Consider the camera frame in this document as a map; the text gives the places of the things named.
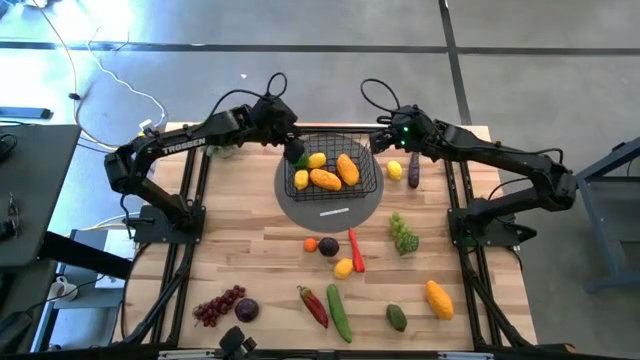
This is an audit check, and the red grape bunch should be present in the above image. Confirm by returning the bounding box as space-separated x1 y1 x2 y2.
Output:
192 284 247 329

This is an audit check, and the black desk support beam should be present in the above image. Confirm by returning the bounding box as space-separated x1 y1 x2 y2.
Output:
38 230 134 280

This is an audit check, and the black clamp tool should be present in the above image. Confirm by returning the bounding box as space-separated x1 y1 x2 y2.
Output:
0 192 22 241

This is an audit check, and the orange-yellow mango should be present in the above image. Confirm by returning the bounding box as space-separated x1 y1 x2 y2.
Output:
308 168 343 192
424 279 455 321
335 152 361 187

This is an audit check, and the grey round plate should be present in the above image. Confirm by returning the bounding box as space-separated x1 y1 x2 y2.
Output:
273 133 385 234

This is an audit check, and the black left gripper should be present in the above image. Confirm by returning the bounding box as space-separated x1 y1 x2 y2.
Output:
249 95 307 165

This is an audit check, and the black desk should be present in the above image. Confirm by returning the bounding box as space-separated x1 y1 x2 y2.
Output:
0 123 82 269

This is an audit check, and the blue-grey metal stand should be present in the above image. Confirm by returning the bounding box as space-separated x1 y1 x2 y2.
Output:
574 135 640 294

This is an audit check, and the white and yellow power plug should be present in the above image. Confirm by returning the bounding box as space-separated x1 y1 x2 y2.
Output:
133 118 159 141

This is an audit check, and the purple eggplant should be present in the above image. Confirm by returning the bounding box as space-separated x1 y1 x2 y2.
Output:
407 153 421 190

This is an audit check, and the green grape bunch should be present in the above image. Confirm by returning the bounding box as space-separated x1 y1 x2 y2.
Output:
388 210 421 257

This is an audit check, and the red green-stemmed long pepper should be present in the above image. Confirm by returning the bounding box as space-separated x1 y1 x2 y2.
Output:
296 284 330 330

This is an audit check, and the black wire basket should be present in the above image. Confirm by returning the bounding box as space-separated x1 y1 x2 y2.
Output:
283 131 379 203

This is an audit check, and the yellow floor cable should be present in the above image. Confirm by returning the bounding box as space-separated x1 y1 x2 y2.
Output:
30 0 151 151

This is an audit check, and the orange-red chili pepper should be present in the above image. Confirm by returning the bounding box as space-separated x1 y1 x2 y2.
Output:
348 227 366 274

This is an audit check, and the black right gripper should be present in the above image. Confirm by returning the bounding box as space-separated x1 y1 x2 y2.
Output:
369 103 441 155

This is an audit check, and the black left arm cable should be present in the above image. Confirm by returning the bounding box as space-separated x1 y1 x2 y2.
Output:
199 72 290 131

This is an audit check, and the black flat device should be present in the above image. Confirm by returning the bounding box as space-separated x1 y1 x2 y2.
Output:
0 106 53 121

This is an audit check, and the white mug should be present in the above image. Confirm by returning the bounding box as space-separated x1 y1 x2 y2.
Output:
48 275 80 303

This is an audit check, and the white paper sheet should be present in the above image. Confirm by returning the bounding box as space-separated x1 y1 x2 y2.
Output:
94 228 139 291

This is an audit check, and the dark green avocado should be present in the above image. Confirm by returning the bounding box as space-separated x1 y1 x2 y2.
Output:
385 303 409 333

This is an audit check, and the white floor cable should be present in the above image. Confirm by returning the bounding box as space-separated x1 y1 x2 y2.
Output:
84 27 169 131

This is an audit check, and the black coiled cable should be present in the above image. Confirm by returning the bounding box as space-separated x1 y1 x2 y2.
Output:
0 132 19 164

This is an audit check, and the green cucumber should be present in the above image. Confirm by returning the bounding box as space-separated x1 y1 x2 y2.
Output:
326 283 353 344

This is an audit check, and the dark purple round plum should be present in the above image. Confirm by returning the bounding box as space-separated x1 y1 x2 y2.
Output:
318 236 341 258

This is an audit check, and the purple onion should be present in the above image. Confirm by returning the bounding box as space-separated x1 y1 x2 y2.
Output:
234 298 261 324

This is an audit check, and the white metal bracket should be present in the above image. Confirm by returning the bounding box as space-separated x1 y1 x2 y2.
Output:
438 351 495 360
158 349 217 360

